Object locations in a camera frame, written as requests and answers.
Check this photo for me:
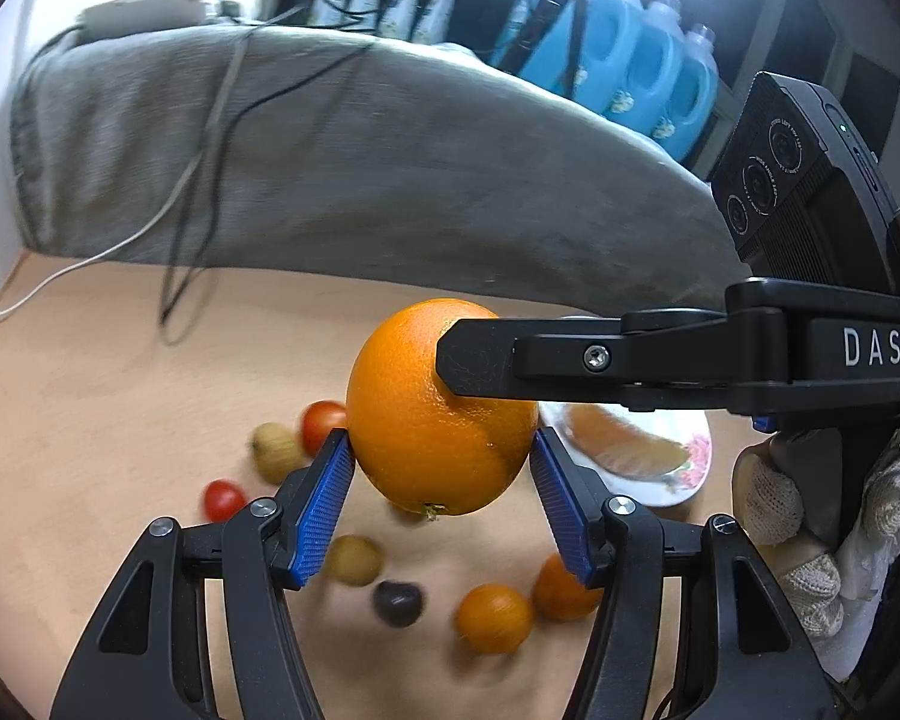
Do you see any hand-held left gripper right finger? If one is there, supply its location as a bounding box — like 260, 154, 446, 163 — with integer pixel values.
529, 426, 852, 720

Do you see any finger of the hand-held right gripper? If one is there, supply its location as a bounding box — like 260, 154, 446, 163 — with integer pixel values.
435, 307, 728, 410

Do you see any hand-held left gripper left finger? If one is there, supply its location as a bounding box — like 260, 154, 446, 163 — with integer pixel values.
49, 427, 357, 720

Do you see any brown longan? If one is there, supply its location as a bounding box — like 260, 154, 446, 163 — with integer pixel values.
322, 534, 383, 586
251, 424, 312, 485

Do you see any small tangerine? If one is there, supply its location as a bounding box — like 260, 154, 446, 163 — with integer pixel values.
456, 583, 535, 655
532, 553, 605, 623

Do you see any floral white plate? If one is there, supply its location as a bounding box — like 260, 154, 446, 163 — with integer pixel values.
536, 313, 713, 509

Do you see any red cherry tomato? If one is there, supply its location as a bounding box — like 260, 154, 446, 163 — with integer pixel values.
202, 480, 247, 523
301, 401, 348, 458

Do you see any dark purple plum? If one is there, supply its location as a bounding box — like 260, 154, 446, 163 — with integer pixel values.
373, 579, 426, 629

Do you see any large orange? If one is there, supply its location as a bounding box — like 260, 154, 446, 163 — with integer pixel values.
345, 300, 539, 518

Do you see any person's right hand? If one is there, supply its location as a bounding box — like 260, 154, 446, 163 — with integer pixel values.
731, 441, 900, 685

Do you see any peeled orange segment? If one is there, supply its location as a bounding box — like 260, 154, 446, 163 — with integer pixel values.
566, 405, 692, 482

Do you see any blue detergent bottle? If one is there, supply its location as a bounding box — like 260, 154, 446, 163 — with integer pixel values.
570, 0, 644, 119
622, 0, 685, 145
664, 22, 721, 167
495, 0, 582, 80

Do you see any beige table cloth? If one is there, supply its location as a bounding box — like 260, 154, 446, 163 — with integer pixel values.
0, 251, 766, 720

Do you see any grey blanket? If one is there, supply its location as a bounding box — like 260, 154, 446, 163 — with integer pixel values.
11, 21, 743, 316

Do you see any black tripod stand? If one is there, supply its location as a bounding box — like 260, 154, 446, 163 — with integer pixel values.
506, 0, 590, 72

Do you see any white power adapter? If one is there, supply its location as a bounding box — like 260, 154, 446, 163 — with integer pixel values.
79, 0, 207, 42

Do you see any white cable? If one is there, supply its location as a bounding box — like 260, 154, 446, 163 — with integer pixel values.
0, 34, 248, 342

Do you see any black cable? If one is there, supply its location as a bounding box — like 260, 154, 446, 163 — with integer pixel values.
157, 37, 380, 346

